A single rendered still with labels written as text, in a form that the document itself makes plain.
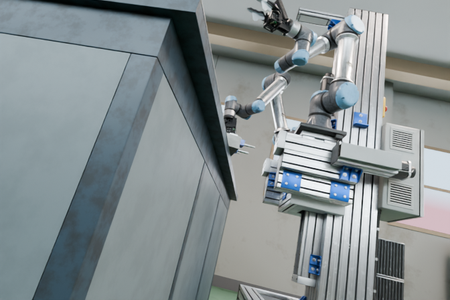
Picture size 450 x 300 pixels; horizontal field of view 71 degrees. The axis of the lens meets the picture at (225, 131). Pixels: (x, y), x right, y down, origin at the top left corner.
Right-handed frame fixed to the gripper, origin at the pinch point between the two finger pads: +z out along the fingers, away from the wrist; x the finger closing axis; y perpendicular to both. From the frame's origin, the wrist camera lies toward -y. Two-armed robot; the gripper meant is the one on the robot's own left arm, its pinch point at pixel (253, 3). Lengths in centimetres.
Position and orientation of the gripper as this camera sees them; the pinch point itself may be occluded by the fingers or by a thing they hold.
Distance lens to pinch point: 156.1
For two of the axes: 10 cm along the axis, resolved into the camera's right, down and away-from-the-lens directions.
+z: -8.7, -3.4, -3.5
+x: -4.6, 3.5, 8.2
